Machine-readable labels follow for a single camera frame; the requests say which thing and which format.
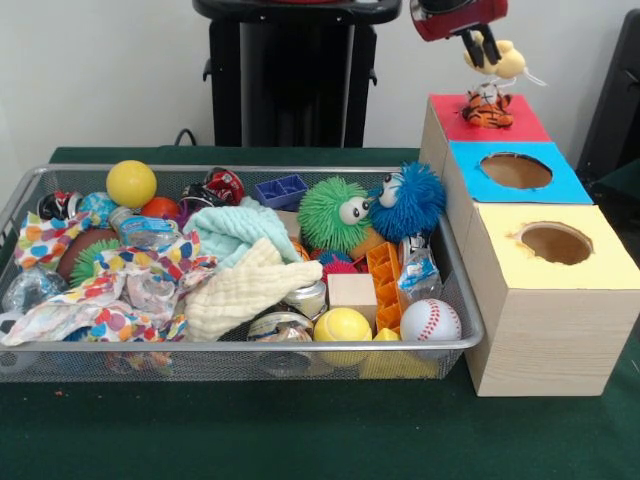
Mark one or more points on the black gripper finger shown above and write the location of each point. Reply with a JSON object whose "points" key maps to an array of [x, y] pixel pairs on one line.
{"points": [[492, 47], [474, 50]]}

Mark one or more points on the yellow tennis ball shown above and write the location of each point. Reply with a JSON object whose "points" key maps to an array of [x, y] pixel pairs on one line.
{"points": [[342, 325]]}

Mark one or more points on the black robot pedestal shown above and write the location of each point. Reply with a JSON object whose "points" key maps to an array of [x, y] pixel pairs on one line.
{"points": [[300, 75]]}

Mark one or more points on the black chair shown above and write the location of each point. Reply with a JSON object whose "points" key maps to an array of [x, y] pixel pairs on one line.
{"points": [[615, 100]]}

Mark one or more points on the smooth yellow ball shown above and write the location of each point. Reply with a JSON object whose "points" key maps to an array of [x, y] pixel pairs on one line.
{"points": [[131, 183]]}

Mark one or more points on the blue spiky ball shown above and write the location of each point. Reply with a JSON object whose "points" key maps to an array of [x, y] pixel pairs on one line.
{"points": [[415, 200]]}

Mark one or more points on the polka dot cloth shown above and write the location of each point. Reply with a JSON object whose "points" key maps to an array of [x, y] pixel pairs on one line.
{"points": [[100, 300]]}

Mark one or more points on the dark green table cloth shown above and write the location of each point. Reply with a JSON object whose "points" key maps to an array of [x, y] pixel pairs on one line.
{"points": [[620, 190], [300, 430]]}

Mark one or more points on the shallow silver mesh bin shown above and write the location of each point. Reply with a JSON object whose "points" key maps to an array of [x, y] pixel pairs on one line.
{"points": [[225, 360]]}

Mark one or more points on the green spiky toy with eyes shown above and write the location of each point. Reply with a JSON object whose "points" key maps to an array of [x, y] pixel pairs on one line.
{"points": [[325, 210]]}

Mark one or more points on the yellow plush duck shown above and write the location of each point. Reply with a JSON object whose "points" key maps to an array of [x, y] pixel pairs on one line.
{"points": [[510, 60]]}

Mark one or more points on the orange striped tiger plush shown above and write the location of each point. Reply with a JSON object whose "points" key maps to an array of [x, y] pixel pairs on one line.
{"points": [[487, 107]]}

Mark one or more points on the blue plastic compartment tray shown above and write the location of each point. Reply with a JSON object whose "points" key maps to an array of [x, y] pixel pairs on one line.
{"points": [[280, 191]]}

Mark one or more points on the white baseball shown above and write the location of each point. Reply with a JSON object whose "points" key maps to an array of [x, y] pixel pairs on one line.
{"points": [[430, 320]]}

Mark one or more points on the mint green cloth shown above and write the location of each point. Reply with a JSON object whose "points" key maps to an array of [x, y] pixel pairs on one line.
{"points": [[225, 230]]}

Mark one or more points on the cream cloth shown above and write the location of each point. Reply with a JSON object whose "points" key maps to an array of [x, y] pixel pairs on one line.
{"points": [[235, 295]]}

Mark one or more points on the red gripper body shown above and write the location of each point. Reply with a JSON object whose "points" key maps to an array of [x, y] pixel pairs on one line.
{"points": [[450, 22]]}

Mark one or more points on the wooden box with three holes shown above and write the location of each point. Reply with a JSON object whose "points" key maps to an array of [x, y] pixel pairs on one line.
{"points": [[550, 340]]}

